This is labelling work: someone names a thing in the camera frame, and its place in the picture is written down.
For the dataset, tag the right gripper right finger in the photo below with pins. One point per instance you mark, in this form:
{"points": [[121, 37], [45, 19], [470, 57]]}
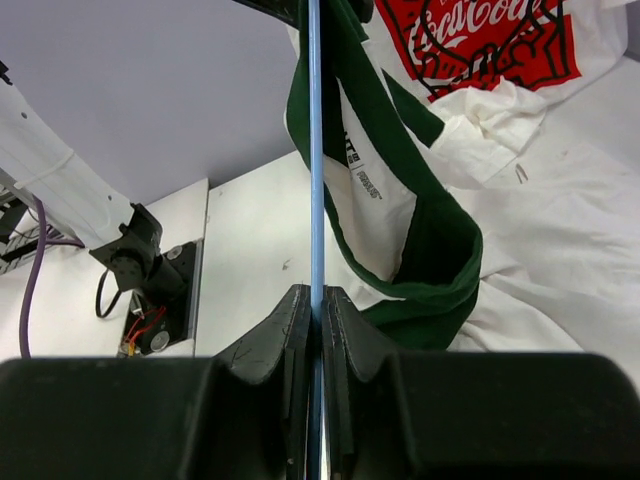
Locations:
{"points": [[368, 433]]}

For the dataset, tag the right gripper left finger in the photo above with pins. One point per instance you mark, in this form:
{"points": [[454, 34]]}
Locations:
{"points": [[252, 412]]}

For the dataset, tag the green and white t shirt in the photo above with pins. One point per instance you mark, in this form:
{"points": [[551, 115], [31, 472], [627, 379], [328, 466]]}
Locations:
{"points": [[406, 252]]}

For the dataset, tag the light blue hanger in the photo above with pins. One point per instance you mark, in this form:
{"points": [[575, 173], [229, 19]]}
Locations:
{"points": [[317, 278]]}

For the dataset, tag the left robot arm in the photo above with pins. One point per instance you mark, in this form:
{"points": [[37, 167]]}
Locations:
{"points": [[121, 235]]}

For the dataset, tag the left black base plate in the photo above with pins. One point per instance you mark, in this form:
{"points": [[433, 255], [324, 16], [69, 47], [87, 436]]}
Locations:
{"points": [[162, 312]]}

